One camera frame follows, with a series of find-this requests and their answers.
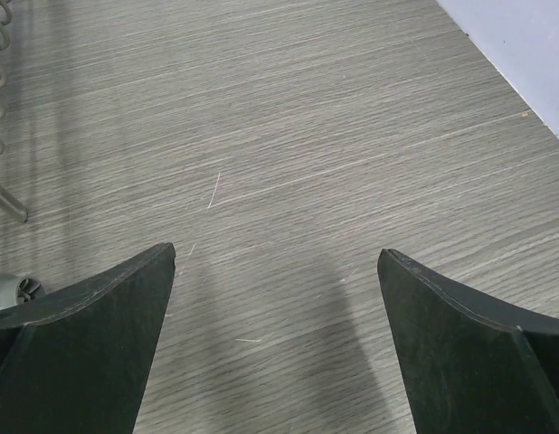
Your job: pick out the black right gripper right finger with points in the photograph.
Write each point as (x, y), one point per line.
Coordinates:
(470, 362)

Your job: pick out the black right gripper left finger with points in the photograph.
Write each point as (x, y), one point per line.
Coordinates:
(77, 360)

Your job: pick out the grey rack caster wheel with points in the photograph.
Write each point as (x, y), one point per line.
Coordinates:
(16, 290)

